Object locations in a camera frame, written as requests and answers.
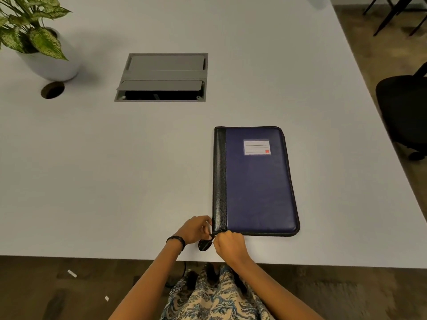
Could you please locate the person's left forearm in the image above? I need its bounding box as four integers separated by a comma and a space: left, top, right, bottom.
108, 241, 184, 320

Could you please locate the black mesh-back office chair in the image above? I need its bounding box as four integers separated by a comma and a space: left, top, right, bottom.
375, 61, 427, 161

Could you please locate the person's left hand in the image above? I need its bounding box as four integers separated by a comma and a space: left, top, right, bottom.
174, 215, 214, 246

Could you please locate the person's right hand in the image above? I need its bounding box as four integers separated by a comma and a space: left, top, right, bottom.
213, 230, 254, 268

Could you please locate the blue zippered folder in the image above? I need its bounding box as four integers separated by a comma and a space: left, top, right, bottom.
198, 126, 301, 252

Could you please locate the black wristband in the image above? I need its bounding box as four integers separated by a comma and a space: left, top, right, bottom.
166, 236, 186, 253

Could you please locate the grey table cable box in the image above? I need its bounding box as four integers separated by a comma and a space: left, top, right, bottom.
114, 52, 209, 103

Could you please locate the person's right forearm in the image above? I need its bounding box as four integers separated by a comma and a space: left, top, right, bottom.
237, 258, 326, 320

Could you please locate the floral patterned dress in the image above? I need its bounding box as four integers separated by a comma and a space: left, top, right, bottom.
159, 263, 276, 320

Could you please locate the green variegated leafy plant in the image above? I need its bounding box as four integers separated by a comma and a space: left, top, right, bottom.
0, 0, 73, 61

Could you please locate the black metal high stool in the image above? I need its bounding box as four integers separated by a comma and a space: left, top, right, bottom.
363, 0, 427, 37

